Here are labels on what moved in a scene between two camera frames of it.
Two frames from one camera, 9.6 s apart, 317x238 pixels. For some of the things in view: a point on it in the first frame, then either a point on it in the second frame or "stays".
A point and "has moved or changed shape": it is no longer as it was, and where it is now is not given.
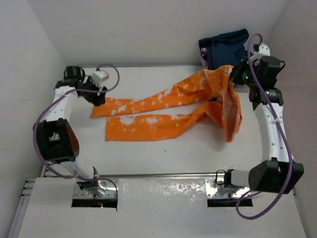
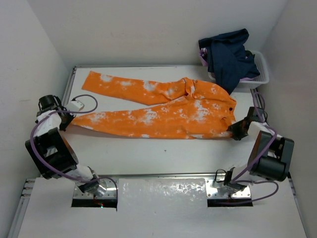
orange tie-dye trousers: [215, 83] has moved or changed shape
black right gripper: [237, 70] to [234, 128]
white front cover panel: [154, 208] stays
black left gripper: [94, 99] to [71, 117]
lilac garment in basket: [203, 54] stays
